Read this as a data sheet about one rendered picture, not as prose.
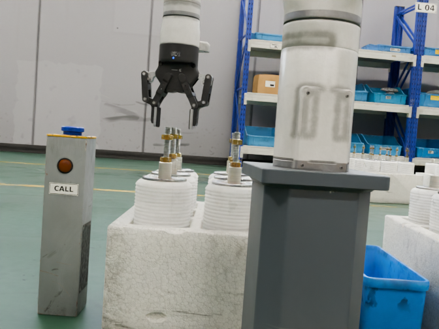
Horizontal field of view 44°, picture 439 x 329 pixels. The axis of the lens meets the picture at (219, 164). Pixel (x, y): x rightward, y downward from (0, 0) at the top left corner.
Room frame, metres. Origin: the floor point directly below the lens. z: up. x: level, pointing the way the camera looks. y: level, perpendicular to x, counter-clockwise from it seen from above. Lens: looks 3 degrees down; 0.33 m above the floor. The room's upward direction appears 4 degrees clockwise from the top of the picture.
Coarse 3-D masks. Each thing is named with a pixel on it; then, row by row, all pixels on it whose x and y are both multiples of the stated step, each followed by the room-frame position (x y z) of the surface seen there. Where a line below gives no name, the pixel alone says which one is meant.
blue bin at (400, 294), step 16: (368, 256) 1.16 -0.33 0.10; (384, 256) 1.10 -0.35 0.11; (368, 272) 1.16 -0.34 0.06; (384, 272) 1.09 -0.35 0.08; (400, 272) 0.99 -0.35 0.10; (416, 272) 0.93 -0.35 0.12; (368, 288) 0.87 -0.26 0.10; (384, 288) 0.87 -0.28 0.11; (400, 288) 0.87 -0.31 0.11; (416, 288) 0.87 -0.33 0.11; (368, 304) 0.87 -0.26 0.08; (384, 304) 0.87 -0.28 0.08; (400, 304) 0.87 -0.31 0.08; (416, 304) 0.87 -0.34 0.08; (368, 320) 0.87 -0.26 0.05; (384, 320) 0.87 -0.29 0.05; (400, 320) 0.87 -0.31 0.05; (416, 320) 0.87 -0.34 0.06
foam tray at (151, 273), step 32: (128, 224) 0.86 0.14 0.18; (192, 224) 0.91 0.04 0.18; (128, 256) 0.84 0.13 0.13; (160, 256) 0.84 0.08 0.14; (192, 256) 0.84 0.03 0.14; (224, 256) 0.84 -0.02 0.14; (128, 288) 0.84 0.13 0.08; (160, 288) 0.84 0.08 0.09; (192, 288) 0.84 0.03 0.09; (224, 288) 0.84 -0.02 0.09; (128, 320) 0.84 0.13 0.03; (160, 320) 0.85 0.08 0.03; (192, 320) 0.84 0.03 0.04; (224, 320) 0.84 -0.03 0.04
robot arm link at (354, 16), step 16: (288, 0) 0.64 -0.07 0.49; (304, 0) 0.63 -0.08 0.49; (320, 0) 0.62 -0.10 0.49; (336, 0) 0.62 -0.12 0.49; (352, 0) 0.62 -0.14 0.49; (288, 16) 0.65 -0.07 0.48; (304, 16) 0.63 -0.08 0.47; (320, 16) 0.62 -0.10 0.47; (336, 16) 0.62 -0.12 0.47; (352, 16) 0.63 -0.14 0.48
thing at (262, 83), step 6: (258, 78) 5.55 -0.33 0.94; (264, 78) 5.54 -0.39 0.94; (270, 78) 5.55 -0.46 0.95; (276, 78) 5.56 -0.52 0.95; (258, 84) 5.54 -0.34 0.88; (264, 84) 5.54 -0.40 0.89; (270, 84) 5.55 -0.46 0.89; (276, 84) 5.56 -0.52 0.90; (252, 90) 5.83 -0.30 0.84; (258, 90) 5.54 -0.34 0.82; (264, 90) 5.54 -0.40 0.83; (270, 90) 5.55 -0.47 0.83; (276, 90) 5.56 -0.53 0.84
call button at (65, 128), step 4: (64, 128) 0.94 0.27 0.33; (68, 128) 0.94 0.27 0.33; (72, 128) 0.94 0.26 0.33; (76, 128) 0.94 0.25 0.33; (80, 128) 0.95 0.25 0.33; (64, 132) 0.95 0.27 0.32; (68, 132) 0.94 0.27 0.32; (72, 132) 0.94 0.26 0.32; (76, 132) 0.95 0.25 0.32; (80, 132) 0.95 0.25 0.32
